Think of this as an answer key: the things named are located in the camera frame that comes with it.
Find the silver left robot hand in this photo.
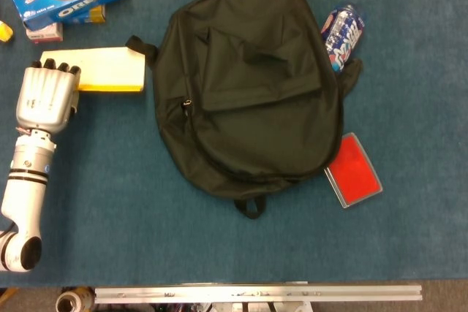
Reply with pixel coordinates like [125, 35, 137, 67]
[15, 60, 82, 134]

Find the white and yellow book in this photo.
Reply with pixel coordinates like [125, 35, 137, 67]
[39, 46, 146, 94]

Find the black backpack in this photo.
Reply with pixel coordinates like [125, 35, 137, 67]
[125, 0, 364, 220]

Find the small white pink box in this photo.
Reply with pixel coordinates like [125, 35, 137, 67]
[23, 21, 64, 43]

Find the black white plush toy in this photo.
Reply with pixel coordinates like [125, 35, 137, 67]
[0, 20, 15, 42]

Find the blue felt table cover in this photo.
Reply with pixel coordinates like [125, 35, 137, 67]
[0, 0, 468, 289]

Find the tape roll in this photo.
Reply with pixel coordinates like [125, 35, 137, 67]
[55, 287, 95, 312]

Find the blue red drink can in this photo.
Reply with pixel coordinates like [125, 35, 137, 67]
[320, 2, 367, 74]

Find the red ink pad case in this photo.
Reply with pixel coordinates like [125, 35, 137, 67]
[323, 132, 384, 210]

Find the aluminium profile rail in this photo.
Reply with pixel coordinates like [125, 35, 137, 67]
[94, 284, 423, 305]

